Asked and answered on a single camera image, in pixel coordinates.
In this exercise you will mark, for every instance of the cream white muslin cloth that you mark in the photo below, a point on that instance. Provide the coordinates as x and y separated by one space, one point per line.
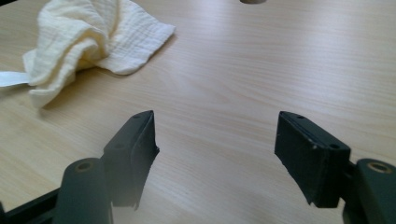
84 40

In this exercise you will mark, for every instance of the grey round object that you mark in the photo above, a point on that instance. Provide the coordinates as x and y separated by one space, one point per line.
252 1

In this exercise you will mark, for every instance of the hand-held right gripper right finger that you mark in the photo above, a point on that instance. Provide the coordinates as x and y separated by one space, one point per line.
308 161

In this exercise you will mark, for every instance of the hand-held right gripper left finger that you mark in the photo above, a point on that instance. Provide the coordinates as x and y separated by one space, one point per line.
130 155

